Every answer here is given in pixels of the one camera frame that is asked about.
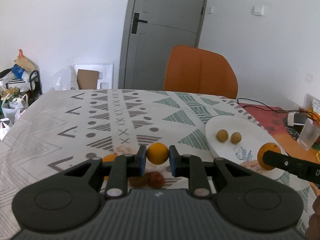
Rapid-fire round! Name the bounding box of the grey door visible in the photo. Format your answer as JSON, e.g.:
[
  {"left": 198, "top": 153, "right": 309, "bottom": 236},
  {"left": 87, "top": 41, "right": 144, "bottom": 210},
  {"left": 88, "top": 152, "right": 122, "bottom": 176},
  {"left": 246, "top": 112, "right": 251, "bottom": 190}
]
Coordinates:
[{"left": 118, "top": 0, "right": 207, "bottom": 90}]

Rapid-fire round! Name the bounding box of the orange chair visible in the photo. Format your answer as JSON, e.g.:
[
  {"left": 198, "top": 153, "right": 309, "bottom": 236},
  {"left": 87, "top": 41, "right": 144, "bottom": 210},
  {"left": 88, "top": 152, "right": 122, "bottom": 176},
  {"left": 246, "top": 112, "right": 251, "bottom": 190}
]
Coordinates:
[{"left": 164, "top": 45, "right": 238, "bottom": 99}]

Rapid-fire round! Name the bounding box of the clear plastic cup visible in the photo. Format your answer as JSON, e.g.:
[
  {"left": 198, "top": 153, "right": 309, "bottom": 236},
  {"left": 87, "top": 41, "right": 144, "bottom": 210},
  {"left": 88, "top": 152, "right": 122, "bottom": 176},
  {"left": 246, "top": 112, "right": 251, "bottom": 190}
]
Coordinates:
[{"left": 297, "top": 119, "right": 320, "bottom": 151}]

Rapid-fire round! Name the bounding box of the dark red dried fruit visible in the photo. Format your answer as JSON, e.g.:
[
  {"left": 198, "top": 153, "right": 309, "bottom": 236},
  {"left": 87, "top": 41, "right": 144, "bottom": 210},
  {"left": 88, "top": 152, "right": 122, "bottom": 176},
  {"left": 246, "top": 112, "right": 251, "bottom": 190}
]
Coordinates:
[{"left": 128, "top": 172, "right": 165, "bottom": 189}]

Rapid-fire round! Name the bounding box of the large orange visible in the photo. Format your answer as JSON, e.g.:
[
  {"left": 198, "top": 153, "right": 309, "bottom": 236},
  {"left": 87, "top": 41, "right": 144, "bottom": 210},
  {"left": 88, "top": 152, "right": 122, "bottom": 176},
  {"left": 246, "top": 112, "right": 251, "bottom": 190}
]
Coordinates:
[{"left": 257, "top": 142, "right": 281, "bottom": 171}]

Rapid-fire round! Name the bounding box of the white round plate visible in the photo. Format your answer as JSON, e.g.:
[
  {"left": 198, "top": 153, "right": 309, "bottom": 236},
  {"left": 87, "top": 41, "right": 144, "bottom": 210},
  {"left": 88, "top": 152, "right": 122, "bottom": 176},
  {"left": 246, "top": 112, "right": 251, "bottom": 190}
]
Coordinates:
[{"left": 205, "top": 115, "right": 284, "bottom": 180}]

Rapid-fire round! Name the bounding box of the brown cardboard box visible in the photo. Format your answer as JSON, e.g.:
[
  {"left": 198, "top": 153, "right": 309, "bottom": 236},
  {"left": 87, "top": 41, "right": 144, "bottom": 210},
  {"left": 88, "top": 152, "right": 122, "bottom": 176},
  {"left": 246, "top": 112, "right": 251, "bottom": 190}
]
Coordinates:
[{"left": 77, "top": 69, "right": 99, "bottom": 89}]

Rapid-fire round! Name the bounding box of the brown longan fruit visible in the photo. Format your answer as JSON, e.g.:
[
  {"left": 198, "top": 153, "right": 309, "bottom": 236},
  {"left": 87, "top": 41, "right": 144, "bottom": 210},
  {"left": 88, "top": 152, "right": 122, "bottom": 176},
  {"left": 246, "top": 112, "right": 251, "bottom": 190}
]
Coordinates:
[
  {"left": 216, "top": 129, "right": 229, "bottom": 142},
  {"left": 231, "top": 132, "right": 242, "bottom": 144}
]

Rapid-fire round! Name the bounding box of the white foam packaging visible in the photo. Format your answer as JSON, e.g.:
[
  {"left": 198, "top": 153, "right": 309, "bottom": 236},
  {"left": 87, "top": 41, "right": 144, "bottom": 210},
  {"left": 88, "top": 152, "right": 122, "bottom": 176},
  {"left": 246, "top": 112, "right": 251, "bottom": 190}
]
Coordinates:
[{"left": 73, "top": 63, "right": 114, "bottom": 89}]

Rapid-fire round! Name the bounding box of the white plastic bag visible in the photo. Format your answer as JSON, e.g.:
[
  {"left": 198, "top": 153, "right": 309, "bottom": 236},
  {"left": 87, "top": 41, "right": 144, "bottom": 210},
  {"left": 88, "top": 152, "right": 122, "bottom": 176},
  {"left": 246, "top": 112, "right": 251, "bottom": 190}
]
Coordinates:
[{"left": 50, "top": 66, "right": 79, "bottom": 90}]

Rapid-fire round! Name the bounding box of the white power adapter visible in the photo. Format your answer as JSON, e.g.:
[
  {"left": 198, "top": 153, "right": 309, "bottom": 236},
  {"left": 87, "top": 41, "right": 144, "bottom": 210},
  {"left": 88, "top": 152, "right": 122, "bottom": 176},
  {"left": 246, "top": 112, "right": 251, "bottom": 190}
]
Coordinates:
[{"left": 287, "top": 113, "right": 308, "bottom": 127}]

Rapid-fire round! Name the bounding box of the black door handle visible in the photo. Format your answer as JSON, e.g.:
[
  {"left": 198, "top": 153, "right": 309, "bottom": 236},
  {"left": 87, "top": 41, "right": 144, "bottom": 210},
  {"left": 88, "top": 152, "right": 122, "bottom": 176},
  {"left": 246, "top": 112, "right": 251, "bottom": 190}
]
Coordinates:
[{"left": 131, "top": 12, "right": 148, "bottom": 34}]

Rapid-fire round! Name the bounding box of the black metal rack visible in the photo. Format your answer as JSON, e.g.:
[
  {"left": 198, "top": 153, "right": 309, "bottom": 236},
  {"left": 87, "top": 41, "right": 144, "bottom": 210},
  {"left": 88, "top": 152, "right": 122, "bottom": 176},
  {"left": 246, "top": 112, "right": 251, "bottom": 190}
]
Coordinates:
[{"left": 29, "top": 70, "right": 42, "bottom": 100}]

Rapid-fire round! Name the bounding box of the black usb cable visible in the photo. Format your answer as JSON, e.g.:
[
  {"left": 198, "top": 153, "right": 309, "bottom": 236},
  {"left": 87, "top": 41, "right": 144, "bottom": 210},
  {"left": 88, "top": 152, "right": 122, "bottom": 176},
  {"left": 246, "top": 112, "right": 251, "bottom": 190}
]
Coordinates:
[{"left": 236, "top": 97, "right": 301, "bottom": 114}]

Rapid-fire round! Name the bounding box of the small orange mandarin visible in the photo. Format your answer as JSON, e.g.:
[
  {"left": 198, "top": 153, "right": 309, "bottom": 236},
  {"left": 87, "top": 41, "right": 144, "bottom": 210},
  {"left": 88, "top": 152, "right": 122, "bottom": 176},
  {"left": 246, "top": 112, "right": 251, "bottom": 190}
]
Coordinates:
[{"left": 146, "top": 142, "right": 169, "bottom": 165}]

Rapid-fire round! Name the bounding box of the white light switch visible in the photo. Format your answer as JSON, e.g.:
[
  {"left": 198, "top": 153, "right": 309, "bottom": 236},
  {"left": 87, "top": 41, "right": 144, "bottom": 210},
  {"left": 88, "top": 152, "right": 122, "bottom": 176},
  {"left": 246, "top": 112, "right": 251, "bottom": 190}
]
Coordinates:
[{"left": 252, "top": 5, "right": 265, "bottom": 16}]

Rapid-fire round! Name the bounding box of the brown longan fruit right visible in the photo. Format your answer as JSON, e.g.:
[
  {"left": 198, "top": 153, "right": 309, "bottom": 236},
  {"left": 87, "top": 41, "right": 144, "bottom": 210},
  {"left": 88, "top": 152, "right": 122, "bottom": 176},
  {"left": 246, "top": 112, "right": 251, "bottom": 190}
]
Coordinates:
[{"left": 231, "top": 132, "right": 242, "bottom": 144}]

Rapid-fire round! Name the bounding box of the pile of bags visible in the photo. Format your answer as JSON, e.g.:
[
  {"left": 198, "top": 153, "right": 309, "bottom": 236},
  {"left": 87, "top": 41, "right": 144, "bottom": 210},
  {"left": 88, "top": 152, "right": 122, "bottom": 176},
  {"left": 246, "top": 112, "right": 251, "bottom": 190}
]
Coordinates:
[{"left": 0, "top": 49, "right": 38, "bottom": 111}]

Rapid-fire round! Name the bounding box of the patterned white tablecloth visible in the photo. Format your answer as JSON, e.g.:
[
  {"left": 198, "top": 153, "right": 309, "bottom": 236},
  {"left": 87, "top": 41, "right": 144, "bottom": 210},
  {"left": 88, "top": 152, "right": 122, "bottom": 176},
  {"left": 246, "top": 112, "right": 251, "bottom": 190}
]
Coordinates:
[{"left": 1, "top": 89, "right": 318, "bottom": 239}]

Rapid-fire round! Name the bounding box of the person's right hand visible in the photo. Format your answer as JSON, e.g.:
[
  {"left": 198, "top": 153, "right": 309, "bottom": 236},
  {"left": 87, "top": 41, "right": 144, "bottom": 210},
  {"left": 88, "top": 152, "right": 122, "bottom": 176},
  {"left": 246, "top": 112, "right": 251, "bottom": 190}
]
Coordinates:
[{"left": 305, "top": 196, "right": 320, "bottom": 240}]

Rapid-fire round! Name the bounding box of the brown longan fruit left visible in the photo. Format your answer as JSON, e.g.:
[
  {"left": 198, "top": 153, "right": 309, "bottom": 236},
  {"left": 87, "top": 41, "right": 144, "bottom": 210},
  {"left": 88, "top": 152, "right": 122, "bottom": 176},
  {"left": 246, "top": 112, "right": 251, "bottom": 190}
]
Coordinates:
[{"left": 216, "top": 129, "right": 229, "bottom": 142}]

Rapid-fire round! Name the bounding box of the peeled fruit on tablecloth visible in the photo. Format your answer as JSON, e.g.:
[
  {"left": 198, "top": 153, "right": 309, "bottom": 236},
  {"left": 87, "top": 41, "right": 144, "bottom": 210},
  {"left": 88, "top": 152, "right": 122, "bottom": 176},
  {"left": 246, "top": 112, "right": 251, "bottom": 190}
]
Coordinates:
[{"left": 113, "top": 145, "right": 139, "bottom": 155}]

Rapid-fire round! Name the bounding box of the small kumquat on tablecloth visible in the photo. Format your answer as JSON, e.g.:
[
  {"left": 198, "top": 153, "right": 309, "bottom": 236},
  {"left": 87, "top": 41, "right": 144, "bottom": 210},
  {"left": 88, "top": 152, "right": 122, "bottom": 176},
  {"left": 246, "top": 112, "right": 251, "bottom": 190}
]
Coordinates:
[{"left": 103, "top": 153, "right": 118, "bottom": 163}]

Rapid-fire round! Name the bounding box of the red orange table mat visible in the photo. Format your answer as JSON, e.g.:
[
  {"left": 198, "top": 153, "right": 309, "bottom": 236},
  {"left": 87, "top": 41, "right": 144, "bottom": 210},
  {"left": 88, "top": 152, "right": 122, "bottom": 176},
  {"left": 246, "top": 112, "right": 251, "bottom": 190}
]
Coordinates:
[{"left": 238, "top": 102, "right": 320, "bottom": 198}]

